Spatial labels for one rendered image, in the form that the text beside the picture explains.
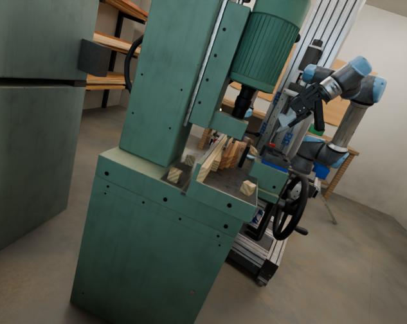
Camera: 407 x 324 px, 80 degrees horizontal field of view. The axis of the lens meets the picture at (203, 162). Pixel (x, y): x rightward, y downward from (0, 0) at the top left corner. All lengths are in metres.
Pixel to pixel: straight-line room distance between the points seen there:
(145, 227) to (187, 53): 0.65
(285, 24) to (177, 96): 0.42
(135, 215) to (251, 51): 0.71
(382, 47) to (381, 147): 1.49
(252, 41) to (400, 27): 3.94
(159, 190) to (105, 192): 0.22
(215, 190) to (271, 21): 0.55
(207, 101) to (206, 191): 0.35
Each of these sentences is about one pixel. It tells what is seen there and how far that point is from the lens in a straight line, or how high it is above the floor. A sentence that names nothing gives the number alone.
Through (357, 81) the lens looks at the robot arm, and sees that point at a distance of 1.01.
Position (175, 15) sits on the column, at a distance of 0.92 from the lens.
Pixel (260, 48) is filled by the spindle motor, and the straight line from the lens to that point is 0.88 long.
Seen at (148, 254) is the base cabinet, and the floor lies 0.48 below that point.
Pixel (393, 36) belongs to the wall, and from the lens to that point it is 4.69.
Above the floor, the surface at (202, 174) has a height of 0.93.
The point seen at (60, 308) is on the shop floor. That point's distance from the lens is 1.47.
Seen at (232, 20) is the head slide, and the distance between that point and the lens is 0.92.
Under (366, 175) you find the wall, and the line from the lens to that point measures 4.87.
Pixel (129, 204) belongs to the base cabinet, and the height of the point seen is 0.66.
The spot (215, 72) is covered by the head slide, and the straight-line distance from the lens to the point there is 0.91.
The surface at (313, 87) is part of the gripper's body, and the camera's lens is 1.01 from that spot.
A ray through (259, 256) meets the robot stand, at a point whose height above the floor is 0.21.
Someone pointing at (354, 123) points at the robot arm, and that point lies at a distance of 1.52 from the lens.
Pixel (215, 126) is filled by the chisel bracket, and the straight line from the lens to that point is 0.95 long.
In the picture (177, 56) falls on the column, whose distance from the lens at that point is 0.90.
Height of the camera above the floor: 1.21
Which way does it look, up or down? 21 degrees down
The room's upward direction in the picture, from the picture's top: 21 degrees clockwise
